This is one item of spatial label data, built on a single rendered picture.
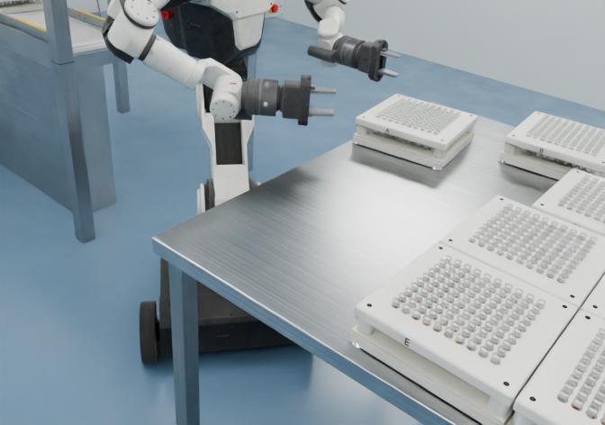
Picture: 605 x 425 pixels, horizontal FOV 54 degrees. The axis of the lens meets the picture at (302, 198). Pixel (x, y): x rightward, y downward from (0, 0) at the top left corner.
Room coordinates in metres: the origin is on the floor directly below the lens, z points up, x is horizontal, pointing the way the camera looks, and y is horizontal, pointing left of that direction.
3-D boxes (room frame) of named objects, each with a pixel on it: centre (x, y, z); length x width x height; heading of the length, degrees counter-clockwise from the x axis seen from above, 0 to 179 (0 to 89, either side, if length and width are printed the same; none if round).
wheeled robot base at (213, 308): (1.75, 0.27, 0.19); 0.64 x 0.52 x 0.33; 14
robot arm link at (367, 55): (1.77, -0.15, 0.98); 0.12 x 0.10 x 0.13; 51
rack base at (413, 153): (1.46, -0.29, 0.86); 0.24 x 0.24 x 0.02; 59
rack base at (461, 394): (0.70, -0.26, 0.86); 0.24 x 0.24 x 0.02; 52
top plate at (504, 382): (0.70, -0.26, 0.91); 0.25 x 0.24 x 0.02; 142
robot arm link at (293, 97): (1.35, 0.06, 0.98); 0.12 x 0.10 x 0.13; 92
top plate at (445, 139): (1.46, -0.29, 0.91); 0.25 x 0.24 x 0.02; 149
